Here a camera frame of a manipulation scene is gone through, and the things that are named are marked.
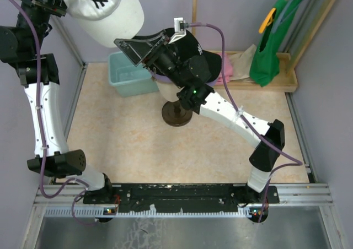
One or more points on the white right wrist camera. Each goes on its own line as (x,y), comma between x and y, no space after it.
(179,30)

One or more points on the cream cloth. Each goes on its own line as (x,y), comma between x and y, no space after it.
(241,63)

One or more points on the wooden clothes rack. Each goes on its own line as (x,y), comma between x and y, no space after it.
(286,81)

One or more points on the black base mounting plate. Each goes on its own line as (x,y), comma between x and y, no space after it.
(174,198)

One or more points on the teal plastic bin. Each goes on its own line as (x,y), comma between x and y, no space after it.
(128,79)

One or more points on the grey plastic hanger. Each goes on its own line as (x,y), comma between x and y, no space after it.
(289,9)

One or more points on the purple cap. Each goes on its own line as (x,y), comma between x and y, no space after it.
(165,79)

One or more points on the pink cloth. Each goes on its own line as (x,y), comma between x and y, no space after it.
(228,71)

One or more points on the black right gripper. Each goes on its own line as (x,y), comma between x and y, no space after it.
(147,50)

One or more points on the black cap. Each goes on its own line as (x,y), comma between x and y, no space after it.
(188,47)

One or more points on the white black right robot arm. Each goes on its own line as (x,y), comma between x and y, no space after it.
(196,95)

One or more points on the green tank top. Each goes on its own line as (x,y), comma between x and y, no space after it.
(265,65)

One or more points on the beige mannequin head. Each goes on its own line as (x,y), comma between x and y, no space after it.
(168,90)

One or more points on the white cap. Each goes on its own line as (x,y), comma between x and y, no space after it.
(107,20)

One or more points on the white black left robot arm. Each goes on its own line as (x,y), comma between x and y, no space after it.
(38,74)

